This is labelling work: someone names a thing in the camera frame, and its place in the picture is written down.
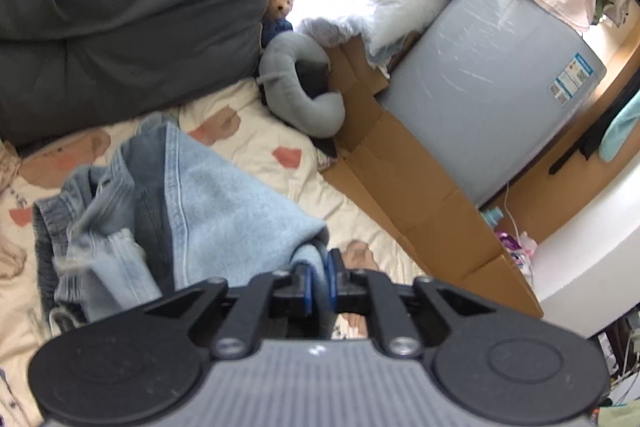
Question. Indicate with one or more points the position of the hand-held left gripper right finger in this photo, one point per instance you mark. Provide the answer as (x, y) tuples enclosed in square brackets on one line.
[(330, 281)]

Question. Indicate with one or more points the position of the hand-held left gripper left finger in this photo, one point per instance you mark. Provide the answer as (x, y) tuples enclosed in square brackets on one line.
[(308, 291)]

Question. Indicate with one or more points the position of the blue denim jeans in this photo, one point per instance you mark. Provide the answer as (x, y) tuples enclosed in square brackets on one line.
[(225, 207)]

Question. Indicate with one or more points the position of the floral printed cloth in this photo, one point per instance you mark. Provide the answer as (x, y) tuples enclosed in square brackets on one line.
[(327, 163)]

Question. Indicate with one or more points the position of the flattened brown cardboard box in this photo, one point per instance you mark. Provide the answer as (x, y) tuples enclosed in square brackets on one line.
[(400, 167)]

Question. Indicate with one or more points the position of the cream bear-print bed sheet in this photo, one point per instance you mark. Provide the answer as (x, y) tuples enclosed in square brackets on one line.
[(260, 157)]

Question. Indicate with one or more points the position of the small teal bottle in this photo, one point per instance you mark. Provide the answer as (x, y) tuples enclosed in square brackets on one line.
[(492, 217)]

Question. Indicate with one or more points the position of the white purple detergent bag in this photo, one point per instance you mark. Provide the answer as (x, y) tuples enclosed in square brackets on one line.
[(517, 249)]

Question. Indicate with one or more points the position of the black cloth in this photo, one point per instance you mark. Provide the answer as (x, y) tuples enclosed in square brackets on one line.
[(312, 79)]

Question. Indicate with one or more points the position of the grey neck pillow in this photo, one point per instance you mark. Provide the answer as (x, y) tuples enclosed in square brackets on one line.
[(280, 67)]

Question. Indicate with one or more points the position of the grey household appliance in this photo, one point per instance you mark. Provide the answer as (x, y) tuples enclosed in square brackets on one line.
[(475, 72)]

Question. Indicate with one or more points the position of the brown teddy bear plush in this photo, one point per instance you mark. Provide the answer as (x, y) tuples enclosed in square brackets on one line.
[(280, 7)]

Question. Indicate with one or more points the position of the pale mint cloth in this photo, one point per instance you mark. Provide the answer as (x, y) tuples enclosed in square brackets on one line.
[(622, 132)]

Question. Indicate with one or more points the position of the dark grey pillow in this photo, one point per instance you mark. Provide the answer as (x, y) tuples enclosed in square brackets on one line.
[(125, 7)]

